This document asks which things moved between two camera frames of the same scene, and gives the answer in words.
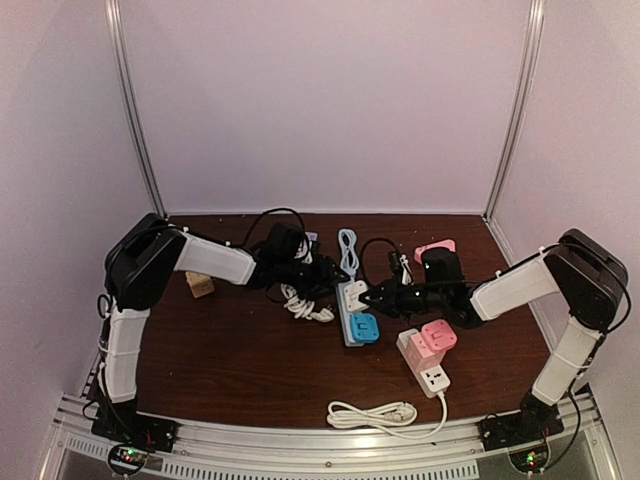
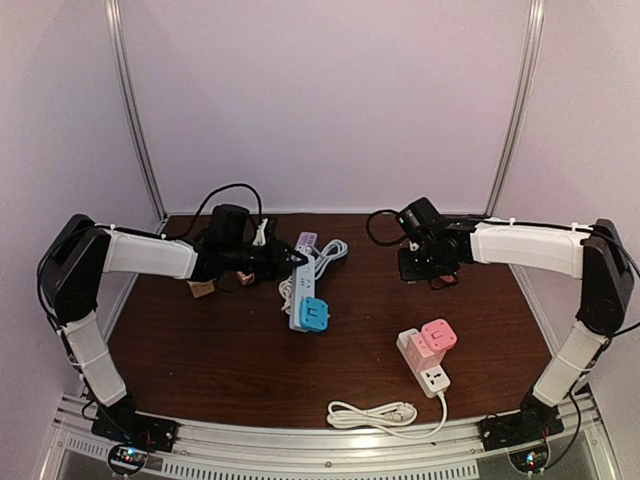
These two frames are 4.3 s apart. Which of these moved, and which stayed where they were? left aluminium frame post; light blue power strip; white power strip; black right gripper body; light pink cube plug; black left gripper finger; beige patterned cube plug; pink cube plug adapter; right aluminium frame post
Moved: light blue power strip; black left gripper finger; black right gripper body
Stayed: light pink cube plug; left aluminium frame post; beige patterned cube plug; pink cube plug adapter; right aluminium frame post; white power strip
